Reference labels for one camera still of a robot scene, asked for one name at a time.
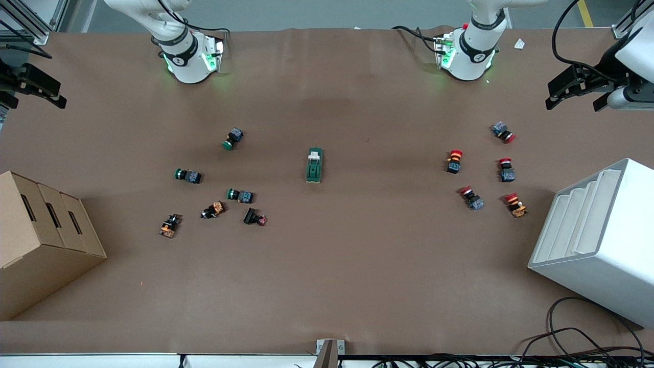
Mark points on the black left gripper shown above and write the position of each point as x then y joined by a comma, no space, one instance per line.
606,64

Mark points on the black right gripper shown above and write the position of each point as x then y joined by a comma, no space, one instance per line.
6,76

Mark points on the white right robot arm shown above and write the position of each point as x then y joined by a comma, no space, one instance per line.
189,66

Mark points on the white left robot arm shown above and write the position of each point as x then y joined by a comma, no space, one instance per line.
467,61

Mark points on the white paper scrap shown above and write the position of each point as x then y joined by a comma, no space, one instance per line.
519,44

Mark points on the red button blue body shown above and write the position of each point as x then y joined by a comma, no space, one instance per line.
500,129
507,175
475,202

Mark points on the red button orange body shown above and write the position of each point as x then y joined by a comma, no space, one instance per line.
453,164
517,208

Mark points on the brown cardboard box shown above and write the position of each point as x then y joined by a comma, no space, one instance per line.
30,266

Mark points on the white slotted box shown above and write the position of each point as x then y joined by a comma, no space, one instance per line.
603,271

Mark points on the white table edge strip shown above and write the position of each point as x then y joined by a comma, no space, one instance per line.
102,362

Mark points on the brown table cover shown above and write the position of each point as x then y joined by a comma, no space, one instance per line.
357,266

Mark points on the aluminium frame profile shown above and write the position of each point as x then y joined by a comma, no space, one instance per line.
38,37
619,31

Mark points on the green push button switch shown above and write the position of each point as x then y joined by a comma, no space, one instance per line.
191,177
244,196
234,137

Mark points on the orange black selector switch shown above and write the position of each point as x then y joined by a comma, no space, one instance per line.
215,208
168,227

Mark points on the black switch with red end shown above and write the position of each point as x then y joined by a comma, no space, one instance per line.
251,216

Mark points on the grey metal bracket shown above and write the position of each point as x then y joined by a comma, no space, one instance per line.
329,352

